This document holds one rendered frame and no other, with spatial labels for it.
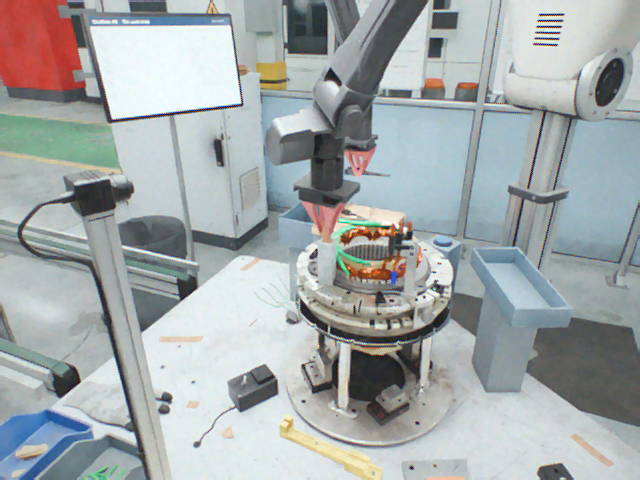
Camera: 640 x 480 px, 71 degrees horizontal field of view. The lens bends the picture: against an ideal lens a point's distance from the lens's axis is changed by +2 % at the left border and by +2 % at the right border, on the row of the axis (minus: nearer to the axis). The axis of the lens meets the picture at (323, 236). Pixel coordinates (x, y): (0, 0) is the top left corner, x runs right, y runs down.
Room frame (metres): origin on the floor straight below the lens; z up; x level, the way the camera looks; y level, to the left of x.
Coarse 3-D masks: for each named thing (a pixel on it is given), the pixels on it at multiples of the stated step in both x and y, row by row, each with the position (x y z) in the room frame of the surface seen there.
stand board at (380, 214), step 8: (352, 208) 1.19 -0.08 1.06; (360, 208) 1.19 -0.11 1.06; (368, 208) 1.19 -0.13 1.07; (376, 208) 1.19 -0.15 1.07; (344, 216) 1.13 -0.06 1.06; (352, 216) 1.13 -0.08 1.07; (368, 216) 1.13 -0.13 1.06; (376, 216) 1.13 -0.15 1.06; (384, 216) 1.13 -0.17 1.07; (392, 216) 1.13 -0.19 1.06; (400, 216) 1.13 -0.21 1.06; (336, 224) 1.07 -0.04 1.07; (344, 224) 1.08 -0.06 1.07; (312, 232) 1.07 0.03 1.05
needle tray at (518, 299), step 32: (480, 256) 0.94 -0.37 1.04; (512, 256) 0.94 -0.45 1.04; (512, 288) 0.83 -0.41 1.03; (544, 288) 0.80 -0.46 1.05; (480, 320) 0.86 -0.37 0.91; (512, 320) 0.70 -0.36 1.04; (544, 320) 0.70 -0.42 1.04; (480, 352) 0.83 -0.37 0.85; (512, 352) 0.77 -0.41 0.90; (512, 384) 0.77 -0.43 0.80
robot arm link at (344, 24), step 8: (328, 0) 1.07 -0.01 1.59; (336, 0) 1.06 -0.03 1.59; (344, 0) 1.07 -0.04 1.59; (352, 0) 1.08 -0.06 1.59; (328, 8) 1.09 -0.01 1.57; (336, 8) 1.06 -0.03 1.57; (344, 8) 1.07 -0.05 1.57; (352, 8) 1.08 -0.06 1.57; (336, 16) 1.08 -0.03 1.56; (344, 16) 1.07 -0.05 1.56; (352, 16) 1.08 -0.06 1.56; (360, 16) 1.10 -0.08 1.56; (336, 24) 1.09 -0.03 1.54; (344, 24) 1.08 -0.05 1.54; (352, 24) 1.08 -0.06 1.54; (336, 32) 1.11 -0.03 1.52; (344, 32) 1.08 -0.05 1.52; (344, 40) 1.09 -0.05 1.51
